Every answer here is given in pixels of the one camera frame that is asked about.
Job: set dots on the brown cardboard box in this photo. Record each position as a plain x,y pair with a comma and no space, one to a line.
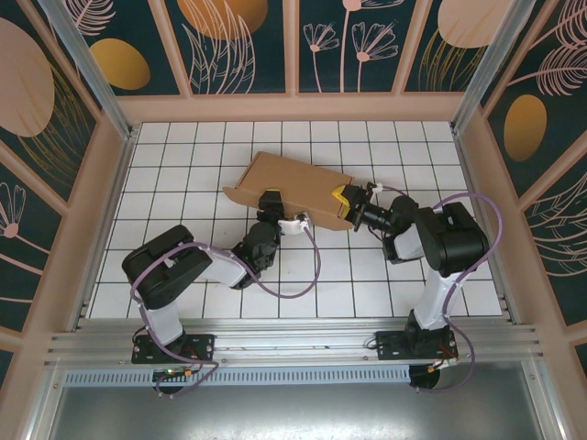
293,183

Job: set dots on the aluminium mounting rail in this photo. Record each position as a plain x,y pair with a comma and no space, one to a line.
293,339

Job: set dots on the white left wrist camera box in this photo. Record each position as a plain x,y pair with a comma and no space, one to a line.
293,225

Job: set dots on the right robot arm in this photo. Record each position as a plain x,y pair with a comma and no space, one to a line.
454,238

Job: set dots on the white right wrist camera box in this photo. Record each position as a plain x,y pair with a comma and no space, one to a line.
378,187

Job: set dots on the aluminium corner post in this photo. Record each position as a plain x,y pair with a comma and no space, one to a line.
94,69
480,69

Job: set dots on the grey metal sheet panel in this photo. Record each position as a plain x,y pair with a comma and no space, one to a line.
293,412

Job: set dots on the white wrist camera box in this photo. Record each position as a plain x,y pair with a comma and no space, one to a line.
378,187
293,225

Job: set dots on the small circuit board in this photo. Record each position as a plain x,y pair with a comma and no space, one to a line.
174,372

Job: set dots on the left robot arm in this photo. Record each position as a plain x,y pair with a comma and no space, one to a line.
156,270

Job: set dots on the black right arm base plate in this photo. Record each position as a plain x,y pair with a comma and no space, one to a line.
390,341

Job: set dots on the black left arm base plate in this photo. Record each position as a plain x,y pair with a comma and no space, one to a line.
202,341

